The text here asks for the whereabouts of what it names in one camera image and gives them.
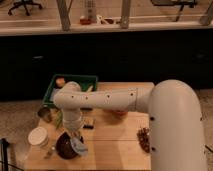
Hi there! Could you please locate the small metal utensil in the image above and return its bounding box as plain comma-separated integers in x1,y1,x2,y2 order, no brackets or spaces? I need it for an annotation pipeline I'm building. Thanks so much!
44,146,56,159

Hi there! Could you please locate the green plastic tray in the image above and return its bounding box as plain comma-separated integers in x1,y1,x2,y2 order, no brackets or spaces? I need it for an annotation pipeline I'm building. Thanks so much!
42,74,98,108

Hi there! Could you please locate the black and wood block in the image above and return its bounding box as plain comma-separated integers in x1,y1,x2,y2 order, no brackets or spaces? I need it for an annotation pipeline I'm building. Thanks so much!
83,117,94,129

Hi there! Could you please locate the clear bottle on shelf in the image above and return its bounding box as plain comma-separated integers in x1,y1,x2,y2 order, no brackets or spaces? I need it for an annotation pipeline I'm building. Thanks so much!
85,0,97,23

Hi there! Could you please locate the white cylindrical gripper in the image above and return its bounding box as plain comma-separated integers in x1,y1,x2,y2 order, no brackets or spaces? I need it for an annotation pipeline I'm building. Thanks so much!
63,109,83,131

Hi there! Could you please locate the green vegetable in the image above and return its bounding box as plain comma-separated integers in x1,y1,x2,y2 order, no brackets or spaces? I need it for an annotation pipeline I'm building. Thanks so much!
56,111,63,129

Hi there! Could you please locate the orange food item in tray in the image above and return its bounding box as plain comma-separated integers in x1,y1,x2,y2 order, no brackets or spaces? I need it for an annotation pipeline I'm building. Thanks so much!
56,78,65,88

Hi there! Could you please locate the black stand at left edge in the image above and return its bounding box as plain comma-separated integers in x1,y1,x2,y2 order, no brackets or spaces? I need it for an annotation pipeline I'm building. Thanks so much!
0,138,9,171

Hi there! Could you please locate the red bowl on shelf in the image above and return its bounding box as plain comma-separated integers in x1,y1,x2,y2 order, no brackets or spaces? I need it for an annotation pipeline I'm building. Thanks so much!
80,18,92,25

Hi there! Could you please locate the black office chair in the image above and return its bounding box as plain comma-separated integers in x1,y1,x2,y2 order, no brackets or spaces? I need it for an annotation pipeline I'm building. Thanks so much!
8,0,43,16

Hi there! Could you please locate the orange small bowl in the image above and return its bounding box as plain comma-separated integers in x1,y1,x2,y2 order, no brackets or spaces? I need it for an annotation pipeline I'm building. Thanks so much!
109,110,128,117

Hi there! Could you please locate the dark purple bowl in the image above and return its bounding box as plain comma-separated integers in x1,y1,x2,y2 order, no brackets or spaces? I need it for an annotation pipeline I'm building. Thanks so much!
55,132,78,159

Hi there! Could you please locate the light blue towel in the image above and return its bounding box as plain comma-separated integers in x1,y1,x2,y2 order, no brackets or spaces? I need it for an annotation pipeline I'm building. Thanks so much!
70,137,88,156

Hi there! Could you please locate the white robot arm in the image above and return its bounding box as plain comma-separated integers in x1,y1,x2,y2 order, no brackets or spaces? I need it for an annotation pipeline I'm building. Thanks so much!
53,80,208,171

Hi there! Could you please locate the brown dried food pile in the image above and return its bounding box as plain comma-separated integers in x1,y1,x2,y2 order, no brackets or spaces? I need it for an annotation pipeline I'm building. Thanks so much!
137,127,150,153

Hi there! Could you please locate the white round lidded container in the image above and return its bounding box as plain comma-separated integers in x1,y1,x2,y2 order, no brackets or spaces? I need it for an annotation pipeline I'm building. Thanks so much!
28,127,48,147

